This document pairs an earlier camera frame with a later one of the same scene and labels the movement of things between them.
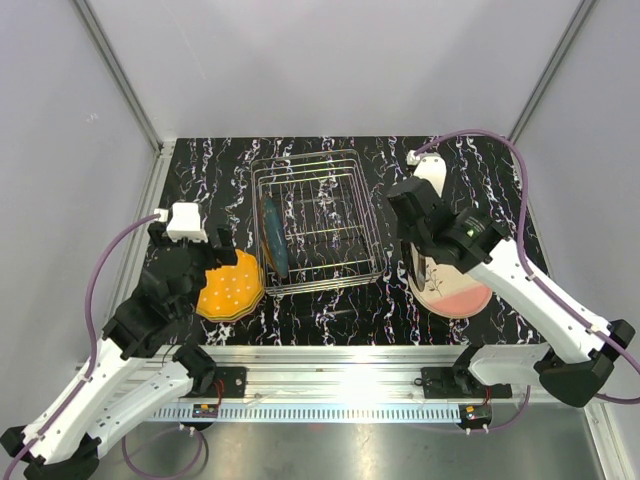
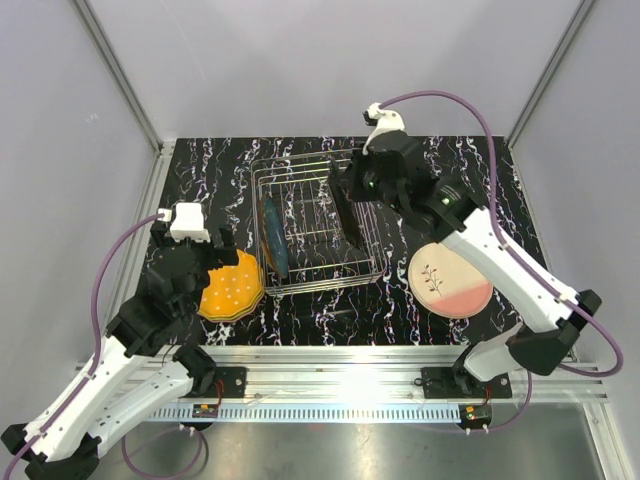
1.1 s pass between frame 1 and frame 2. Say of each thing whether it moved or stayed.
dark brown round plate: moved
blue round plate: stayed
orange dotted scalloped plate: stayed
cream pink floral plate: stayed
